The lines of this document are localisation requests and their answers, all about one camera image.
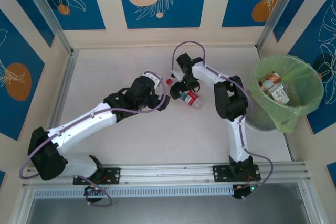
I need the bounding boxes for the aluminium frame post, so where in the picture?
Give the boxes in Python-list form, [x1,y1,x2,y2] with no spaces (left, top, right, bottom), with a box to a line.
[256,0,302,49]
[19,0,73,54]

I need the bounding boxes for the green-lined trash bin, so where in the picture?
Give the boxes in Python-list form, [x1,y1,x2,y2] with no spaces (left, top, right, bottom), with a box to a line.
[248,55,324,133]

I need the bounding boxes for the brown coffee bottle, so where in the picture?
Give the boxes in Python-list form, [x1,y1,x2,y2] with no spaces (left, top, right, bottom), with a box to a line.
[258,73,282,86]

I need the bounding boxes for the aluminium base beam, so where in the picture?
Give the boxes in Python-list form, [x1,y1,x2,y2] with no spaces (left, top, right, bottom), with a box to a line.
[22,161,310,188]

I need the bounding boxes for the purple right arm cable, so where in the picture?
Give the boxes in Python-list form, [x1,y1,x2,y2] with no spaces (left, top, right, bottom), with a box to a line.
[170,40,274,200]

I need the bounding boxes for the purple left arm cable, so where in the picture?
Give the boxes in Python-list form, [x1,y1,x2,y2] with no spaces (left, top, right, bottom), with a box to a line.
[18,70,171,207]

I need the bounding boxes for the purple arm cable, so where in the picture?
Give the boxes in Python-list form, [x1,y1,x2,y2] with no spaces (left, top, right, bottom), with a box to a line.
[170,40,274,200]
[18,70,171,207]

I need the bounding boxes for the aluminium side rail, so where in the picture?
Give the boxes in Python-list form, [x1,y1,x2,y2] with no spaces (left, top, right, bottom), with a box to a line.
[285,129,308,163]
[39,49,79,167]

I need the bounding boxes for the grey metal sheet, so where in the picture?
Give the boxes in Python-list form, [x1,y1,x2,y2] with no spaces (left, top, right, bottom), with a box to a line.
[26,197,310,224]

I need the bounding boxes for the red cap water bottle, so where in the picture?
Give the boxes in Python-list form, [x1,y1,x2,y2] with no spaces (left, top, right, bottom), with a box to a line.
[166,78,203,109]

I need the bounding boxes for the clear bottle with white label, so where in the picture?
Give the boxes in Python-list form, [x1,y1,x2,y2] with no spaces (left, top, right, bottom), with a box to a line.
[262,81,291,104]

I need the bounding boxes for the grey slotted cable duct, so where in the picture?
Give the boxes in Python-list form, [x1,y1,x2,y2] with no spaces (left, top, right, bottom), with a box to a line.
[33,184,236,198]

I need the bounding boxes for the small circuit board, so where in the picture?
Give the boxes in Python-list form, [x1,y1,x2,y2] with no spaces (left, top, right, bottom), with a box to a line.
[83,185,104,198]
[232,184,260,200]

